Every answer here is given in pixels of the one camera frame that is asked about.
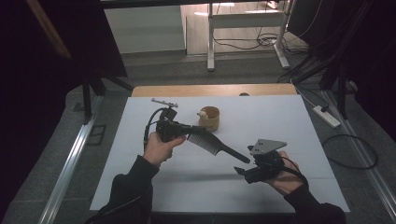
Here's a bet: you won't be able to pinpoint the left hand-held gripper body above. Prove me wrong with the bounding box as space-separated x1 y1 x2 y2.
151 98 191 143

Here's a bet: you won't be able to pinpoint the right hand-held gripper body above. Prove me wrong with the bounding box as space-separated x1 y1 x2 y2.
244 138 288 185

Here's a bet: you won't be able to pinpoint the tan cup with animal figure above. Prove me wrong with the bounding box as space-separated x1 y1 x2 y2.
196 105 221 133

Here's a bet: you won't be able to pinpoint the black comb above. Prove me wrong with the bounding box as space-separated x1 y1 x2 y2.
186 130 251 164

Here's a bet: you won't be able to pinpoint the person's left hand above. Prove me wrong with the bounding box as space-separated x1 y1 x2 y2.
143 131 187 168

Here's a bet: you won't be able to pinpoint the person's right hand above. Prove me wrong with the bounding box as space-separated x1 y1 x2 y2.
267 151 304 197

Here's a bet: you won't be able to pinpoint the wooden table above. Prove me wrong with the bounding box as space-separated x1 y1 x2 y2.
131 83 297 98

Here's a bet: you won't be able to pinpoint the white table mat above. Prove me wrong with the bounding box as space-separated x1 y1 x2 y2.
90 94 350 215

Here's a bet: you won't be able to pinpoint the black floor plate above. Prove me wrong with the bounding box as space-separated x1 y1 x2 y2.
86 124 107 147

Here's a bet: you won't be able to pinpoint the white power strip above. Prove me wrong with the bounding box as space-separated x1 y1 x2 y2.
312 105 342 129

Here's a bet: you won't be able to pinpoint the black metal stand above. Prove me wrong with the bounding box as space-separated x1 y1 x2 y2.
81 72 135 125
319 60 351 120

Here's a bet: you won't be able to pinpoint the wooden beam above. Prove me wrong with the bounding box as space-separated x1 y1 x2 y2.
25 0 73 61

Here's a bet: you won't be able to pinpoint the right hand-held gripper cable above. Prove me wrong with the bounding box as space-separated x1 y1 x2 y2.
279 156 308 185

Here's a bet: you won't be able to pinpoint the white cable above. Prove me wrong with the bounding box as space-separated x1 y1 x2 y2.
290 77 319 108

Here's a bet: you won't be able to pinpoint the black floor cables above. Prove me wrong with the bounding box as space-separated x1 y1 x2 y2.
213 31 309 56

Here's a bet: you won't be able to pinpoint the aluminium rail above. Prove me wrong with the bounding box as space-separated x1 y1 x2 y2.
37 95 105 224
321 90 396 220

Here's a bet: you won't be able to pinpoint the black looped cable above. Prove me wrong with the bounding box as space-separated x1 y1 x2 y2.
321 133 379 171

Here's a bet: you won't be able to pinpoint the black cable bundle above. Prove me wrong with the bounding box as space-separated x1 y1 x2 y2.
276 0 375 84

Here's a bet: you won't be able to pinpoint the white desk frame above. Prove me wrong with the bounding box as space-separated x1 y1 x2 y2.
206 0 296 72

